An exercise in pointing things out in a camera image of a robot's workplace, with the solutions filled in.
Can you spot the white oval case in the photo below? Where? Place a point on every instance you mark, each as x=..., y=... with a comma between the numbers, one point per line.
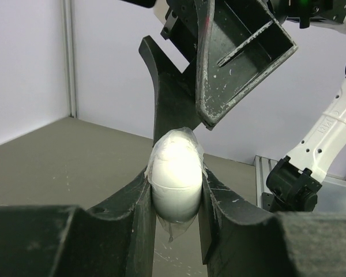
x=175, y=172

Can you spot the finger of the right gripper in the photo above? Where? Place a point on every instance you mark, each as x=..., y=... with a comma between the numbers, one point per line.
x=219, y=90
x=174, y=90

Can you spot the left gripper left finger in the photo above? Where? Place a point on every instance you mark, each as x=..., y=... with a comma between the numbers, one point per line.
x=113, y=238

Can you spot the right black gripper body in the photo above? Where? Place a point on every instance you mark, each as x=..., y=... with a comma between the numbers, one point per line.
x=184, y=23

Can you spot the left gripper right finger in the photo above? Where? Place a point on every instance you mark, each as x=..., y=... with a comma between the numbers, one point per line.
x=240, y=239

